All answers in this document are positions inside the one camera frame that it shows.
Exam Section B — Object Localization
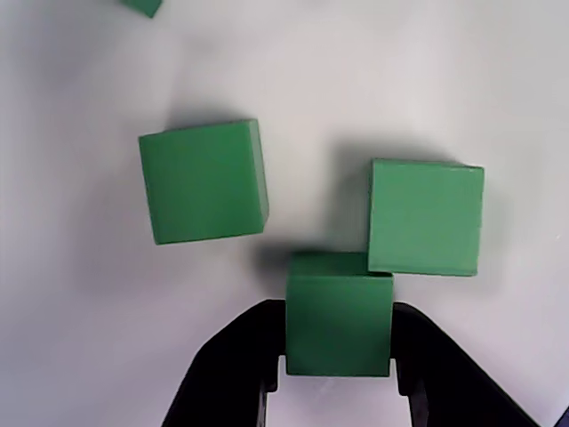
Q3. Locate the white round plate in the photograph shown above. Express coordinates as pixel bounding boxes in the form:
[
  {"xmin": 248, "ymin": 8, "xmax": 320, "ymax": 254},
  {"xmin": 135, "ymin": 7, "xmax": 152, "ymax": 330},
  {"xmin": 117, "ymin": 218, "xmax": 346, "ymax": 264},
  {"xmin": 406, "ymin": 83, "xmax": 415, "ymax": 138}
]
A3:
[{"xmin": 0, "ymin": 0, "xmax": 569, "ymax": 427}]

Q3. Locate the green cube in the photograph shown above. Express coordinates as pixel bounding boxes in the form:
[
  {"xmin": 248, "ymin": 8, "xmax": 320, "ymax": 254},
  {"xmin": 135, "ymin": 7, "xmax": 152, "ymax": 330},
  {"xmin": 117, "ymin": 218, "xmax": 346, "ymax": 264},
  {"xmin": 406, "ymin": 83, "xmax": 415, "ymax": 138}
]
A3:
[
  {"xmin": 284, "ymin": 251, "xmax": 396, "ymax": 378},
  {"xmin": 118, "ymin": 0, "xmax": 164, "ymax": 20},
  {"xmin": 137, "ymin": 118, "xmax": 271, "ymax": 246},
  {"xmin": 366, "ymin": 158, "xmax": 486, "ymax": 278}
]

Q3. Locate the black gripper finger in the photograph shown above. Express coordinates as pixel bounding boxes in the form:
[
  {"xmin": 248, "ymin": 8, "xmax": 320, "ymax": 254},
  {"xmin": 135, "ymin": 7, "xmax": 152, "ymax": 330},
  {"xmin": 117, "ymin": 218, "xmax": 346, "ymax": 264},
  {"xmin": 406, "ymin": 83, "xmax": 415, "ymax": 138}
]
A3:
[
  {"xmin": 159, "ymin": 298, "xmax": 287, "ymax": 427},
  {"xmin": 392, "ymin": 302, "xmax": 542, "ymax": 427}
]

